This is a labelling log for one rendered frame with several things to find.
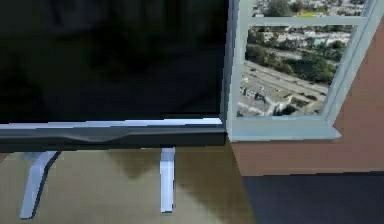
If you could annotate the white framed window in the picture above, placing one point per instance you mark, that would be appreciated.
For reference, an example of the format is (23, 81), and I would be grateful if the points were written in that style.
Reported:
(286, 70)

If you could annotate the olive wooden television stand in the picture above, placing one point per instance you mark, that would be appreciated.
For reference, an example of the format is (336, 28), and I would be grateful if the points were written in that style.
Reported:
(206, 186)

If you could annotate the black television set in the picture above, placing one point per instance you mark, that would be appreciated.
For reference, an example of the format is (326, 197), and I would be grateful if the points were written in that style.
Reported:
(110, 66)

